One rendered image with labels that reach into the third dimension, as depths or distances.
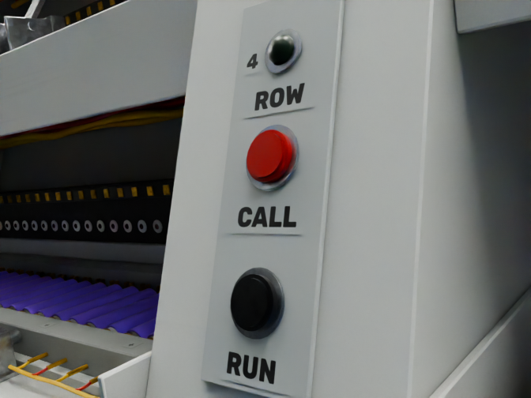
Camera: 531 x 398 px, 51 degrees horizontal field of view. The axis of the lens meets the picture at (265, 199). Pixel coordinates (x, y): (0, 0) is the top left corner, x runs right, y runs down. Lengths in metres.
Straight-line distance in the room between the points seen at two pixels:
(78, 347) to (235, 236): 0.16
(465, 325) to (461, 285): 0.01
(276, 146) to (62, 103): 0.17
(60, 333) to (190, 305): 0.16
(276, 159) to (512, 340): 0.10
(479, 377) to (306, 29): 0.11
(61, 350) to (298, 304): 0.20
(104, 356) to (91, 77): 0.14
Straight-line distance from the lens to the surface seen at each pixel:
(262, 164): 0.16
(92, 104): 0.29
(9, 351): 0.37
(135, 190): 0.48
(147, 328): 0.33
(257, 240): 0.16
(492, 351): 0.18
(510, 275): 0.21
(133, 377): 0.20
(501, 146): 0.20
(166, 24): 0.24
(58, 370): 0.33
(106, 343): 0.30
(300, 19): 0.18
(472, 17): 0.17
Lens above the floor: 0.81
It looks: 9 degrees up
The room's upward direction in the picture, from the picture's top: 6 degrees clockwise
